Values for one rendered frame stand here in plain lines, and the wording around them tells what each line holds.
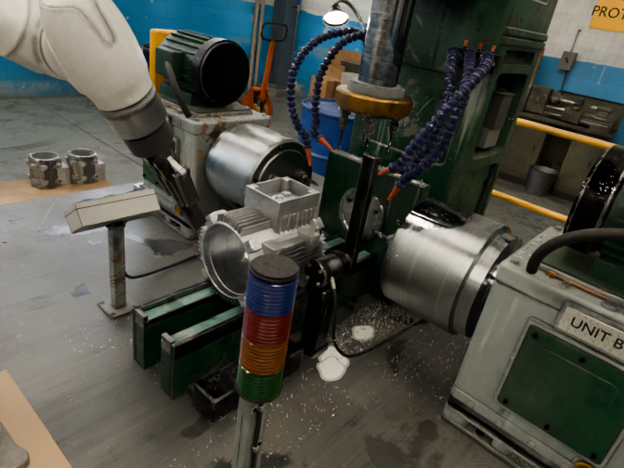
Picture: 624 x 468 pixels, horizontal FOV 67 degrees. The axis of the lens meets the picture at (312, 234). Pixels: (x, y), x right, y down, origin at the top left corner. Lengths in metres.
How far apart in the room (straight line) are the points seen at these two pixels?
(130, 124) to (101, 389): 0.50
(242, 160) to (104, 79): 0.59
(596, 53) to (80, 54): 5.80
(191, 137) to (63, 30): 0.71
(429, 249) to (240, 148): 0.59
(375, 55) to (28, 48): 0.64
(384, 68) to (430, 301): 0.50
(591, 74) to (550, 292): 5.42
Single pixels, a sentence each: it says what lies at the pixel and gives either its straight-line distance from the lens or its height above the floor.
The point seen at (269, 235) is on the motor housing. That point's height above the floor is 1.08.
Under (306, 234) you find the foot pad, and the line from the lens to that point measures 0.96.
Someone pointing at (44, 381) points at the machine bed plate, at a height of 0.80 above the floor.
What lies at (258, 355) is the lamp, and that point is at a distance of 0.59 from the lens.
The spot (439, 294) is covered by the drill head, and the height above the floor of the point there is 1.04.
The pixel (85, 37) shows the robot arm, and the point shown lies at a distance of 0.70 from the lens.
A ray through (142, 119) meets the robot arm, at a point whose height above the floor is 1.30.
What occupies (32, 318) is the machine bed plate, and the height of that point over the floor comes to 0.80.
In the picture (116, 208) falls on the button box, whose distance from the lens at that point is 1.04.
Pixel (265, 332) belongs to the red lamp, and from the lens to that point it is 0.57.
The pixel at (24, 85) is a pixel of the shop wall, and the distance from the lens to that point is 6.58.
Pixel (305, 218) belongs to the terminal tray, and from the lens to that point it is 0.98.
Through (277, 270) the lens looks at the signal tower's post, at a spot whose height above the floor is 1.22.
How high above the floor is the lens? 1.50
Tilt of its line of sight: 26 degrees down
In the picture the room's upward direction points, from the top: 10 degrees clockwise
